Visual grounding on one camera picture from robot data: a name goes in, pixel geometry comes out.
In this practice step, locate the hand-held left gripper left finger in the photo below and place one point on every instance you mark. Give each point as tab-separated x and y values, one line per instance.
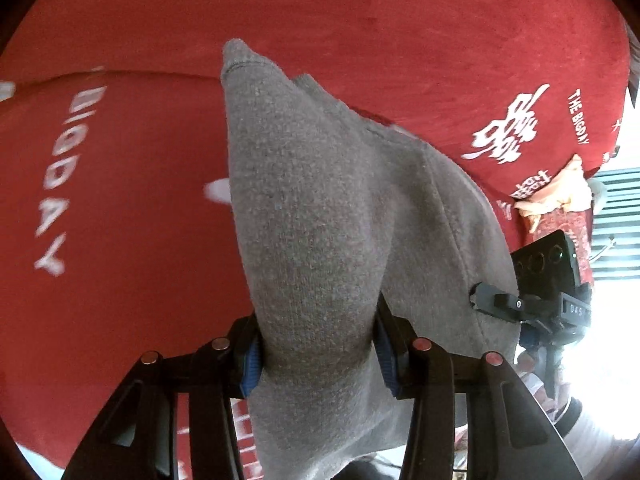
250	365

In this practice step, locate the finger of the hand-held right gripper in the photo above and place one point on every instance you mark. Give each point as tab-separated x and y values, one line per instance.
497	300

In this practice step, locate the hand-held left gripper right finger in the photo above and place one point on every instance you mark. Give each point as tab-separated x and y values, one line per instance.
386	360

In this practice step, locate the grey knit garment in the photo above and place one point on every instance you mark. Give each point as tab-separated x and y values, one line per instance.
310	220

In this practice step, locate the person's white-sleeved right forearm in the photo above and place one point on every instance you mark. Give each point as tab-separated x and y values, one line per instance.
595	430

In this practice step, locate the person's right hand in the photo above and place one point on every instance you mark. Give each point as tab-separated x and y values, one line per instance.
535	380

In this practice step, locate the red printed packet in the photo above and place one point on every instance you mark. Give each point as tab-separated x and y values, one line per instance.
560	225

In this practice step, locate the window grille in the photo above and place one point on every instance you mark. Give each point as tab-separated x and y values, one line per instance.
617	220

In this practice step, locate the orange crumpled cloth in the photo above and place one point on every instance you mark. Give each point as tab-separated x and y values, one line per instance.
555	190

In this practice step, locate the red printed blanket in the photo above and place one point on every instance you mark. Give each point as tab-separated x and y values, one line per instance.
125	170

